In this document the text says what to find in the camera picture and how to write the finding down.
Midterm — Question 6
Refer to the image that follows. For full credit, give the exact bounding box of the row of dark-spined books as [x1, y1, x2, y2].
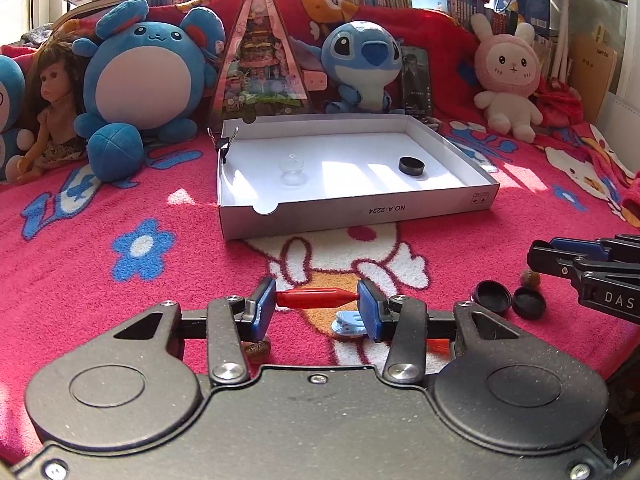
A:
[415, 0, 508, 37]

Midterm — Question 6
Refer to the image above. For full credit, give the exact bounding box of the crumpled red cloth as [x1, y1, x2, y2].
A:
[536, 79, 587, 129]

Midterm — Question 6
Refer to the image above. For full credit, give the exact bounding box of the blue alien plush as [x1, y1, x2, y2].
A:
[287, 20, 406, 115]

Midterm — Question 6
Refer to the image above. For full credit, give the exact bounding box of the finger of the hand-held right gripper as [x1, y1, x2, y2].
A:
[550, 233, 640, 262]
[529, 241, 601, 281]

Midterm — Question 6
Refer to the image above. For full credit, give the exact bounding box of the red plastic stick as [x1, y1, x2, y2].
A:
[276, 287, 360, 312]

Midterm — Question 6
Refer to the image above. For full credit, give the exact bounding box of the red printed blanket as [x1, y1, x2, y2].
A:
[0, 0, 640, 466]

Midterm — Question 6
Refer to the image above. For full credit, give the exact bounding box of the white pipe rack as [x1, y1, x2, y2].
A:
[542, 0, 577, 84]

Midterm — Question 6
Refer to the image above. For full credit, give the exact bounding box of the clear glass piece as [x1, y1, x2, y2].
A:
[277, 152, 306, 186]

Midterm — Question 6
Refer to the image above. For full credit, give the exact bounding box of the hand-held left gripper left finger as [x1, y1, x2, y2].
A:
[112, 278, 277, 387]

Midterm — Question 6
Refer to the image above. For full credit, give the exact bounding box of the blue round mouse plush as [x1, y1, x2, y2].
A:
[72, 0, 227, 184]

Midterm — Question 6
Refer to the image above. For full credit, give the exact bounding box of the black binder clip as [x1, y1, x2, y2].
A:
[215, 127, 241, 164]

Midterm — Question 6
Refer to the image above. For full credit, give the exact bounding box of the pink triangular toy house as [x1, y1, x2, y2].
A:
[207, 0, 317, 129]

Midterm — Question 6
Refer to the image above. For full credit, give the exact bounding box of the white cardboard box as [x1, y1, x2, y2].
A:
[217, 112, 501, 241]

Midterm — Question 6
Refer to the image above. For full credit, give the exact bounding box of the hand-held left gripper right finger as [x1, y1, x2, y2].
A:
[357, 279, 521, 383]

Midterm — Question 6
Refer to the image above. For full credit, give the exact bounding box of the light blue plastic clip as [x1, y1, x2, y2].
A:
[330, 310, 370, 337]

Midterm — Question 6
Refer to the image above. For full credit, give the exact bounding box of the blue cat plush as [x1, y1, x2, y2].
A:
[0, 55, 34, 184]

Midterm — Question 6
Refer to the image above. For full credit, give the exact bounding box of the pink rabbit plush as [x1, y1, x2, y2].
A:
[470, 12, 545, 144]

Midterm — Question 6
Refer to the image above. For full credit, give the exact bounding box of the brown-haired doll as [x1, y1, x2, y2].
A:
[15, 34, 89, 186]

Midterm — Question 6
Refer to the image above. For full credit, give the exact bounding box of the black smartphone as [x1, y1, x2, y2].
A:
[400, 45, 434, 119]

